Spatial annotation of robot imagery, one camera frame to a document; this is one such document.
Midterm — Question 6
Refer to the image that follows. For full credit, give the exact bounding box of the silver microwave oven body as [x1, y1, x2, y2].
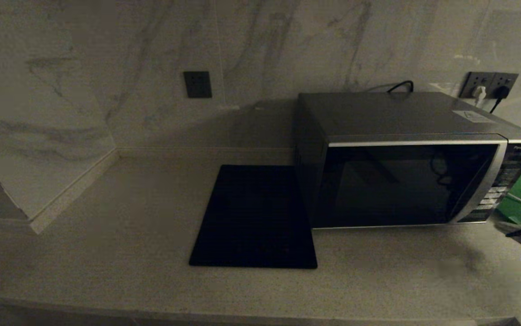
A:
[293, 92, 521, 229]

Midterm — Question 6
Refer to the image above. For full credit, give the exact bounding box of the black power plug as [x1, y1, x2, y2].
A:
[490, 85, 512, 114]

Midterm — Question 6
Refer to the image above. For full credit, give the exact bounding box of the grey double wall outlet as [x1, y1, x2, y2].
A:
[460, 72, 519, 100]

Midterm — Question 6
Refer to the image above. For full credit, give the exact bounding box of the black cable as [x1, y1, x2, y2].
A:
[386, 81, 414, 94]

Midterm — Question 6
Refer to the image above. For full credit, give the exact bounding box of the black glass induction cooktop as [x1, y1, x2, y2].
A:
[189, 164, 318, 269]

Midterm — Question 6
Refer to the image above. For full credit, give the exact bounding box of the black blank wall panel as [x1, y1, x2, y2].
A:
[183, 71, 212, 99]

